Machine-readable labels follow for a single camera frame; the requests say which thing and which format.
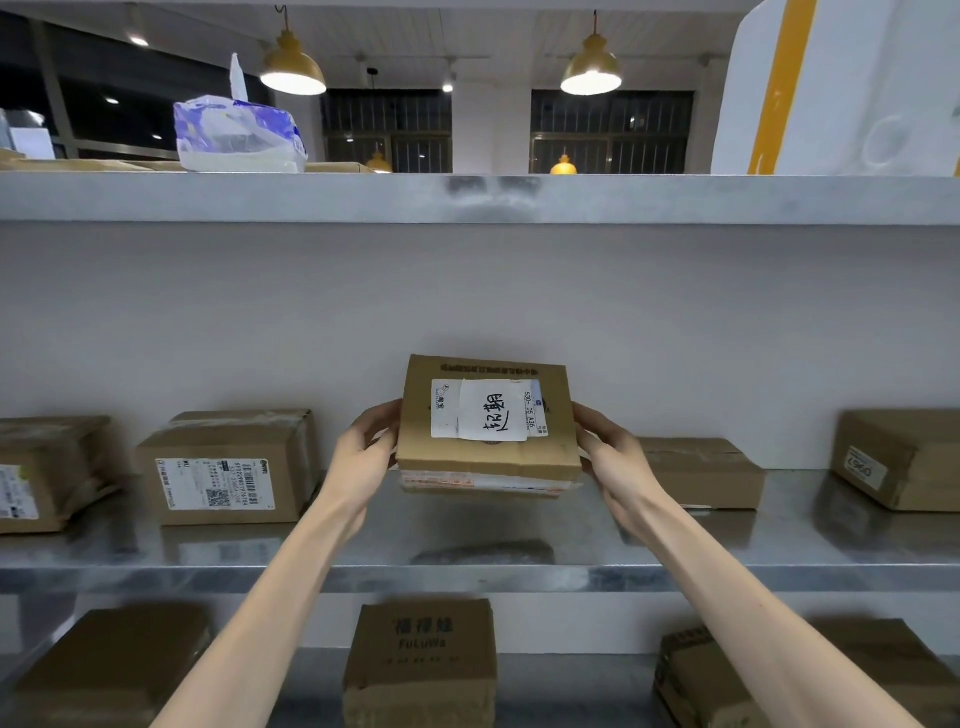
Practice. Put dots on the person's right hand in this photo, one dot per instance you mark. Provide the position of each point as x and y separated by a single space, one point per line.
619 469

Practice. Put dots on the person's left hand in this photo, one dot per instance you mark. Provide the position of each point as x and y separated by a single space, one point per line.
349 469

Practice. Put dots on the person's left thumb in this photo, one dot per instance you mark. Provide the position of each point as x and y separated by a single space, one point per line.
377 418

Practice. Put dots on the person's right thumb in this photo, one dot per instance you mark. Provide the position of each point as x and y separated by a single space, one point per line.
596 420

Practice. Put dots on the cardboard box with handwritten label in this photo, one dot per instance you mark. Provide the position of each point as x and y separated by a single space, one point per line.
487 450

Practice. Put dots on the person's right forearm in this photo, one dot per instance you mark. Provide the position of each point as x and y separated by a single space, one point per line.
750 622

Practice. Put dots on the person's left forearm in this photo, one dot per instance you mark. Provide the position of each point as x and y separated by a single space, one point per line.
259 630

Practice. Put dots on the flat brown cardboard box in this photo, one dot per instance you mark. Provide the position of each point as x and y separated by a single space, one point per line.
705 472

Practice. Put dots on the cardboard box with barcode label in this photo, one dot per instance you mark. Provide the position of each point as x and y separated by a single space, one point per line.
225 465

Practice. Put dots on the metal shelving unit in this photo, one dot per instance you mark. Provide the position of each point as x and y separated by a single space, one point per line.
480 199

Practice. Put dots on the cardboard box with printed letters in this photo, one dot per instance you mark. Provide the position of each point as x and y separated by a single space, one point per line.
420 664

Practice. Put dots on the yellow pendant lamp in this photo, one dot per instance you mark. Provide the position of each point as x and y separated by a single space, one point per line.
292 67
379 163
592 71
563 166

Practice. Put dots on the wide taped cardboard box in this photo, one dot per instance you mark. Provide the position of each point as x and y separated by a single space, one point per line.
705 682

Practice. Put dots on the barred dark window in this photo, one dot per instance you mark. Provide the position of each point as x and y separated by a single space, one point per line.
622 131
405 127

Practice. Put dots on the cardboard box with small label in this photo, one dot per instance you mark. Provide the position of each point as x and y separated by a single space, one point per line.
907 457

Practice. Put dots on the blue white tissue pack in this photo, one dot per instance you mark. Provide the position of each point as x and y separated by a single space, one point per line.
236 135

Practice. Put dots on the crumpled taped cardboard box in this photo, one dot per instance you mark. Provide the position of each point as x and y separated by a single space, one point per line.
52 472

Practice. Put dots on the plain brown cardboard box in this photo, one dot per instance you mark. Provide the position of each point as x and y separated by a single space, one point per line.
112 664

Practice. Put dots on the flat cardboard sheet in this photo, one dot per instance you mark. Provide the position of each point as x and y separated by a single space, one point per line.
75 165

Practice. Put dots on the white foam box yellow tape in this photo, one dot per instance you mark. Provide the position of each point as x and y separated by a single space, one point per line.
847 90

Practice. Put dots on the large dark window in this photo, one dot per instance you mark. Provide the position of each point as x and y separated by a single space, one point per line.
112 90

